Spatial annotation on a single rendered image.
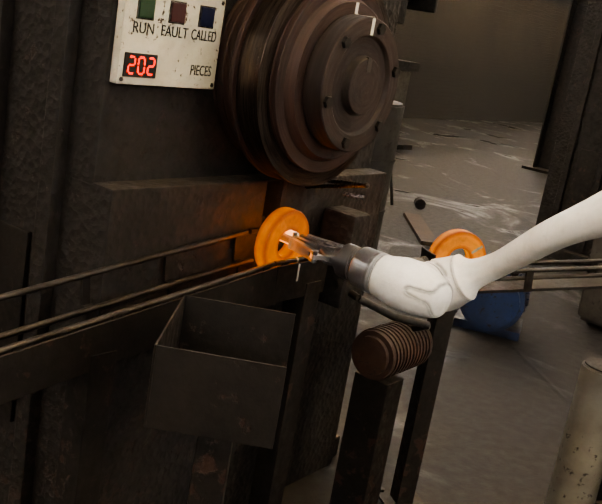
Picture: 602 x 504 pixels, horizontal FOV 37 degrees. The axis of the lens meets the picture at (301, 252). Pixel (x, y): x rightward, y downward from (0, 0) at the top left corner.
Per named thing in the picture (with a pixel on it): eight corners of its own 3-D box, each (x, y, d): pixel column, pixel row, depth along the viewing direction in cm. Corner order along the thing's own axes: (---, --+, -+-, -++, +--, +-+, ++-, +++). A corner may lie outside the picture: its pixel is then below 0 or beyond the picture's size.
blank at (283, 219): (257, 212, 192) (269, 217, 190) (302, 200, 204) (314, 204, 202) (249, 278, 198) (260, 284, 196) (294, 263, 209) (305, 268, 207)
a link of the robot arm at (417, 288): (359, 299, 181) (390, 299, 192) (425, 328, 173) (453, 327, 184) (376, 248, 180) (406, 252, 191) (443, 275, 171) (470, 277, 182)
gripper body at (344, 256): (343, 284, 186) (308, 269, 191) (365, 279, 192) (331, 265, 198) (350, 250, 184) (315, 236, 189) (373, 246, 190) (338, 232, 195)
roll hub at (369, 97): (292, 148, 181) (315, 6, 174) (367, 147, 203) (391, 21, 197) (314, 154, 178) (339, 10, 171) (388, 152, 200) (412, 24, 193)
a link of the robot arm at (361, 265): (387, 292, 190) (364, 282, 193) (397, 251, 187) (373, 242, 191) (363, 298, 183) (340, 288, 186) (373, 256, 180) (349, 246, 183)
